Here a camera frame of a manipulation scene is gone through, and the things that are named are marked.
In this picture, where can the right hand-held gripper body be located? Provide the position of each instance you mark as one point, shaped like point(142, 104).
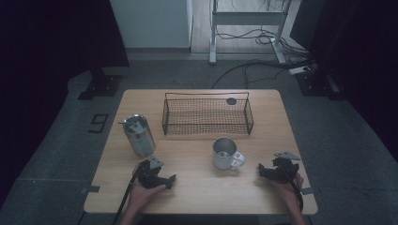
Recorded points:
point(284, 172)

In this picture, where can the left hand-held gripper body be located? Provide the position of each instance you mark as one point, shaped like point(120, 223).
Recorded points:
point(146, 175)

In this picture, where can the stainless steel tumbler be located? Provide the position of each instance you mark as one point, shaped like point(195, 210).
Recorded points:
point(140, 139)

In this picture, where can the person's right hand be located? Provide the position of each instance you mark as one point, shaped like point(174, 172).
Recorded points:
point(286, 190)

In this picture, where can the person's left hand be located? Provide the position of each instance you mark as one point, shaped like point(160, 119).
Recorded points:
point(140, 195)

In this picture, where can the grey tape piece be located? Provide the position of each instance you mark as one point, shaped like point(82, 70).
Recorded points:
point(91, 189)
point(307, 191)

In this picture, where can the white metal mug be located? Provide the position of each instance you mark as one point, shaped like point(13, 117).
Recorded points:
point(222, 155)

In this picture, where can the black round table grommet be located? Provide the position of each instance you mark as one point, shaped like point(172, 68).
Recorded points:
point(231, 101)

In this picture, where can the black stand base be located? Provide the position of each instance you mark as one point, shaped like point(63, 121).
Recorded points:
point(101, 86)
point(316, 82)

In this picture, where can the white power strip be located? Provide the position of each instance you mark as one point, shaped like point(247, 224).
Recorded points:
point(299, 70)

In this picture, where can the dark curtain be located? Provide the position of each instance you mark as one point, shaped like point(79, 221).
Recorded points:
point(359, 47)
point(50, 47)

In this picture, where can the white cabinet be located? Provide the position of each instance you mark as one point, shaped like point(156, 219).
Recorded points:
point(151, 23)

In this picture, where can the white desk frame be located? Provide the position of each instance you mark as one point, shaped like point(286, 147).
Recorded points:
point(247, 18)

